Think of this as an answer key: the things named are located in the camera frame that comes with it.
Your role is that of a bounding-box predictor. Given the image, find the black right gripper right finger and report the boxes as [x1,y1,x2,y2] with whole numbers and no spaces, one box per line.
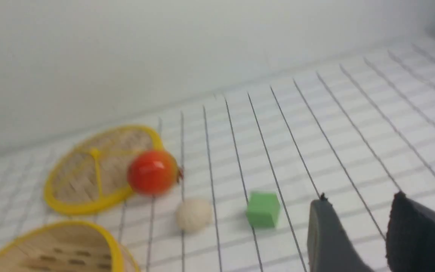
[386,191,435,272]

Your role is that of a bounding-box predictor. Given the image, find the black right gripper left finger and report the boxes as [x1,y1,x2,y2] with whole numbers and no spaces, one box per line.
[307,193,373,272]

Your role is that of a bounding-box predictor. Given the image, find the white bun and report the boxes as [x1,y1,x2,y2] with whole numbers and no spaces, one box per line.
[176,198,213,233]

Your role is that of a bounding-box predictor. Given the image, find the woven bamboo steamer lid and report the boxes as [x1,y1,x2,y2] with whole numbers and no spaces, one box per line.
[43,125,164,215]

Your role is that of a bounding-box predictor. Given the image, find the bamboo steamer tray yellow rim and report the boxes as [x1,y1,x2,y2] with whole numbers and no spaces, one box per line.
[0,221,140,272]

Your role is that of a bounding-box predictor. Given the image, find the green foam cube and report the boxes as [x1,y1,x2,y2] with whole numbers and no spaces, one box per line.
[245,191,281,229]

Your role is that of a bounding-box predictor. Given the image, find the white grid tablecloth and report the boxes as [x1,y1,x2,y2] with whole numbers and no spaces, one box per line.
[0,38,435,272]

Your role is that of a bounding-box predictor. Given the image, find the red tomato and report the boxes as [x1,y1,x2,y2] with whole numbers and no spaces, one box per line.
[126,149,184,196]

